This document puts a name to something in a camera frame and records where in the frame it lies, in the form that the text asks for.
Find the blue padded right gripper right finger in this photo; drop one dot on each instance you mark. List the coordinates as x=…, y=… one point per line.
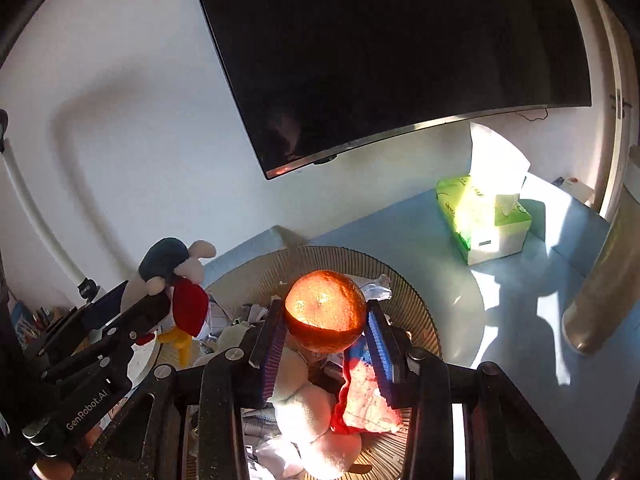
x=388, y=361

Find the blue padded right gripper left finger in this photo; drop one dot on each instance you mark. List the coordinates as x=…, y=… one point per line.
x=266, y=354

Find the orange mandarin fruit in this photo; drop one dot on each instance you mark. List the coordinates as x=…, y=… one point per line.
x=325, y=312

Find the red plush keychain toy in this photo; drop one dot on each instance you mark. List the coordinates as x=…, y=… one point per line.
x=360, y=406

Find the pastel plush caterpillar toy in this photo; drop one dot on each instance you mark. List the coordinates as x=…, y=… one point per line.
x=291, y=436

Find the plush duck toy blue hat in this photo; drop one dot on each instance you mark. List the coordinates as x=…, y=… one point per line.
x=175, y=270

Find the pink snack carton box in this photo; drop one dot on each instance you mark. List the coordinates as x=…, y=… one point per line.
x=357, y=354

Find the person's left hand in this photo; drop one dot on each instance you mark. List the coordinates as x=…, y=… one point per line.
x=54, y=468

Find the white desk lamp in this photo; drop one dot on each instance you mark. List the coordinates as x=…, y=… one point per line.
x=88, y=290

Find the blue workbook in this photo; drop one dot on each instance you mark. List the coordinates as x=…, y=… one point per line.
x=29, y=325

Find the green tissue box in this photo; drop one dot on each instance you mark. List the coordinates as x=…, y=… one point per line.
x=482, y=208

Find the black monitor screen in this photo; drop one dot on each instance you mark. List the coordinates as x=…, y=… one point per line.
x=314, y=78

